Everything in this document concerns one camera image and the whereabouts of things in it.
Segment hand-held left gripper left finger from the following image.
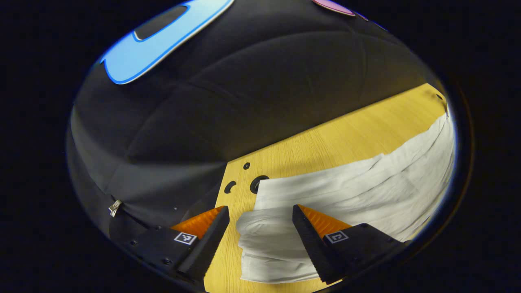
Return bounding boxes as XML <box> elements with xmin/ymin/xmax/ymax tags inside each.
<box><xmin>122</xmin><ymin>206</ymin><xmax>230</xmax><ymax>285</ymax></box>

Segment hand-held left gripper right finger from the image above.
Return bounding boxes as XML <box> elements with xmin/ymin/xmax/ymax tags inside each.
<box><xmin>292</xmin><ymin>204</ymin><xmax>412</xmax><ymax>284</ymax></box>

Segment white jeans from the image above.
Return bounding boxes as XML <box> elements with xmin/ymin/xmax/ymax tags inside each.
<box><xmin>236</xmin><ymin>114</ymin><xmax>455</xmax><ymax>283</ymax></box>

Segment black backdrop cloth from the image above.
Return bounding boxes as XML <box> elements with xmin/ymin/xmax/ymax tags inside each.
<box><xmin>67</xmin><ymin>0</ymin><xmax>448</xmax><ymax>245</ymax></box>

